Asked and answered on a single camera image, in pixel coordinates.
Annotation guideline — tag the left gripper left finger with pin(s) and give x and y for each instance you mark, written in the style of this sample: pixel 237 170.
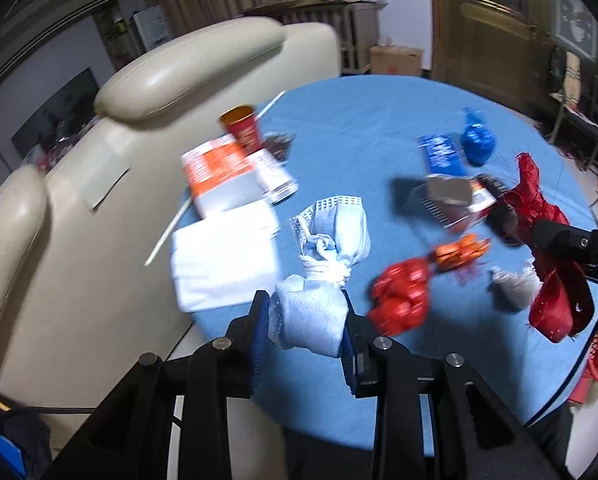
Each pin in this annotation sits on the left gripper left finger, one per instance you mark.
pixel 128 435

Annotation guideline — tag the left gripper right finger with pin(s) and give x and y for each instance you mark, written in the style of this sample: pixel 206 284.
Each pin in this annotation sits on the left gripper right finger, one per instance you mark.
pixel 435 419

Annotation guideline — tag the red cloth bag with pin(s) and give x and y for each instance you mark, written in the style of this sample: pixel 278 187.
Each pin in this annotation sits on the red cloth bag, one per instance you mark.
pixel 564 305

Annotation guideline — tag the white paper ball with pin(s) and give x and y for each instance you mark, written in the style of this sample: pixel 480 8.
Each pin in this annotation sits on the white paper ball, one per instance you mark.
pixel 519 288

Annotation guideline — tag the black plastic bag bundle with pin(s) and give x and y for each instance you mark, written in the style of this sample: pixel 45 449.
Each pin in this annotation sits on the black plastic bag bundle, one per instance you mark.
pixel 501 218

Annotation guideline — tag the red plastic bag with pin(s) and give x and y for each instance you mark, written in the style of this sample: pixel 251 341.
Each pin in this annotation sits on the red plastic bag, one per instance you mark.
pixel 400 296

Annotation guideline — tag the orange wrapper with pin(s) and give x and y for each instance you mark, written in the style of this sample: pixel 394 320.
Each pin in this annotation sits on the orange wrapper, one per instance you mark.
pixel 460 253

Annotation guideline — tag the clear plastic tray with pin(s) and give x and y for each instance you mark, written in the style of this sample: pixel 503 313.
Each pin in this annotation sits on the clear plastic tray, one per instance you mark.
pixel 446 199

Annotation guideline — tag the blue plastic bag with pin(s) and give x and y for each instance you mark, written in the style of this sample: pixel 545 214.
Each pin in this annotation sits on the blue plastic bag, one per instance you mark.
pixel 478 141

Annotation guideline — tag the blue toothpaste box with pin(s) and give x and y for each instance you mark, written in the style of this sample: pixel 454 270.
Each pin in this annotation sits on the blue toothpaste box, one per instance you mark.
pixel 441 155

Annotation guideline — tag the red white medicine box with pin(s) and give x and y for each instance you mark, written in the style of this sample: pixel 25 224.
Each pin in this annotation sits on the red white medicine box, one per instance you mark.
pixel 482 201

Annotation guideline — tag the black metal chair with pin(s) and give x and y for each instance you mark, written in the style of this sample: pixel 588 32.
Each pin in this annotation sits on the black metal chair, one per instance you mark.
pixel 577 104

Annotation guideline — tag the blue tablecloth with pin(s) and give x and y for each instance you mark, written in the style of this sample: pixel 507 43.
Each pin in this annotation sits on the blue tablecloth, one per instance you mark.
pixel 359 136

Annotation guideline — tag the beige leather sofa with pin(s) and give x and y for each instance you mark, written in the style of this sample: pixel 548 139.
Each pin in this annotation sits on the beige leather sofa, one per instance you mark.
pixel 84 290

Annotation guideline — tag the white tissue pile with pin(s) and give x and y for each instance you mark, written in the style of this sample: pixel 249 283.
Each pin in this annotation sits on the white tissue pile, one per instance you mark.
pixel 224 260

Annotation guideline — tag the wooden double door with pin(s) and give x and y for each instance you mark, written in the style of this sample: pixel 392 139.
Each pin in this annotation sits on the wooden double door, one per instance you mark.
pixel 498 49

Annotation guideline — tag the orange white tissue pack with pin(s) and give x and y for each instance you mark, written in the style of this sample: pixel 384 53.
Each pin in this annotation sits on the orange white tissue pack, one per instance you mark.
pixel 220 177

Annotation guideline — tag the brown cardboard box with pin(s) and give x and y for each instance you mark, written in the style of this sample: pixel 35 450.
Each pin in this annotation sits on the brown cardboard box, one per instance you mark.
pixel 396 60

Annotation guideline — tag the white purple medicine box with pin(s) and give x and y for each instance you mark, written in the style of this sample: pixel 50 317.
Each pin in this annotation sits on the white purple medicine box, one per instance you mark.
pixel 276 182

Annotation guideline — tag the dark red snack wrapper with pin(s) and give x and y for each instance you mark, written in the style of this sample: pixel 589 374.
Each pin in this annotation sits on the dark red snack wrapper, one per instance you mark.
pixel 278 145

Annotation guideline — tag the wooden radiator cabinet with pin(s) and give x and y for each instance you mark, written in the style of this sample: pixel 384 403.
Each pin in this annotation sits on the wooden radiator cabinet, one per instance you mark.
pixel 356 23

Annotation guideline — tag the red paper cup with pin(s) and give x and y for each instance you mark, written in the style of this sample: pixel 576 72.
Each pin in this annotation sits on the red paper cup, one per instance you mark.
pixel 241 123

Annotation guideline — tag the white stick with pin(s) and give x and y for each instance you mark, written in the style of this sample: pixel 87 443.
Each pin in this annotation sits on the white stick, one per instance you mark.
pixel 187 203

